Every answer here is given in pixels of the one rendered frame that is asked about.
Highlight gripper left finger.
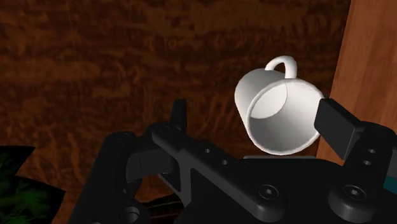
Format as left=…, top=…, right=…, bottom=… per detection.
left=68, top=99, right=287, bottom=224

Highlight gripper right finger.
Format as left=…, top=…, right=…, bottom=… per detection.
left=314, top=98, right=397, bottom=224

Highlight white mug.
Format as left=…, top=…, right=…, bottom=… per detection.
left=233, top=55, right=325, bottom=156

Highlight dark green leafy plant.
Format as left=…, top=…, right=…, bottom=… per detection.
left=0, top=145, right=67, bottom=224

